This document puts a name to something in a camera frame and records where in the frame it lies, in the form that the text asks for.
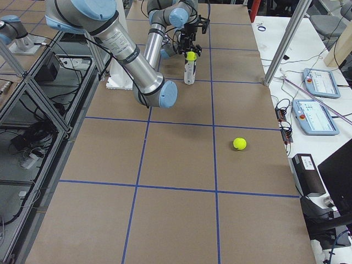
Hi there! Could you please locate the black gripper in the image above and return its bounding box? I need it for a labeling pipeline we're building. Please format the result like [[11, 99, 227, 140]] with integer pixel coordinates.
[[177, 24, 202, 56]]

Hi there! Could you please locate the yellow tennis ball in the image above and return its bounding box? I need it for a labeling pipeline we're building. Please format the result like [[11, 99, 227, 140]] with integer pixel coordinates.
[[185, 51, 197, 62], [233, 137, 247, 151]]

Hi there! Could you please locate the clear tennis ball can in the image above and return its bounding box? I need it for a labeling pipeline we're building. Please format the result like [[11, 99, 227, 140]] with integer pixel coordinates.
[[184, 60, 196, 85]]

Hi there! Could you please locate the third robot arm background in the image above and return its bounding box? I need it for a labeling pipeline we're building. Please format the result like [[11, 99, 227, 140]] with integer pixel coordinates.
[[1, 15, 39, 56]]

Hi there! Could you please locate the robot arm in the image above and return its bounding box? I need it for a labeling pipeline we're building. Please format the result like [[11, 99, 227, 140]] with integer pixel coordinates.
[[45, 1, 210, 108], [160, 42, 178, 59]]

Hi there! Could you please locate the teach pendant tablet farther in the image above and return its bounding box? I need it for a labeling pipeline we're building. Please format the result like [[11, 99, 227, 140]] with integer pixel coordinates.
[[303, 68, 340, 99]]

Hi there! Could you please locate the teach pendant tablet nearer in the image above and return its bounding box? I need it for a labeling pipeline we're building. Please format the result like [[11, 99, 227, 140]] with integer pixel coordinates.
[[292, 100, 339, 136]]

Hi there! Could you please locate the black box with label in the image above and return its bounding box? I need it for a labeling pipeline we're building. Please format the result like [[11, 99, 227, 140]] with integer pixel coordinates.
[[291, 153, 326, 197]]

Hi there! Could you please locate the black monitor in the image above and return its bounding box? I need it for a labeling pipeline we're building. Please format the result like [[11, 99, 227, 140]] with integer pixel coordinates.
[[318, 140, 351, 215]]

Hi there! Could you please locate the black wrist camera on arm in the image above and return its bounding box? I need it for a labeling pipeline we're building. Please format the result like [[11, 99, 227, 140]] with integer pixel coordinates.
[[197, 15, 210, 35]]

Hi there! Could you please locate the white pedestal column with base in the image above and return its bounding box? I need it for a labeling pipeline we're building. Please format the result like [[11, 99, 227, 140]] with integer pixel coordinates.
[[106, 0, 133, 90]]

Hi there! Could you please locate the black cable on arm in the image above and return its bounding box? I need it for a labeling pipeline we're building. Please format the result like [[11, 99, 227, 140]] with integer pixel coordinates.
[[82, 0, 212, 109]]

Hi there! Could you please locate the small electronics board with wires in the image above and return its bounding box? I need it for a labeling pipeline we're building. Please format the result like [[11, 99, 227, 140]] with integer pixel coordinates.
[[274, 98, 293, 145]]

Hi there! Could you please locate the aluminium frame post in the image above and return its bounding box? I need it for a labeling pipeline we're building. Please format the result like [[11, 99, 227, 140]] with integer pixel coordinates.
[[263, 0, 312, 86]]

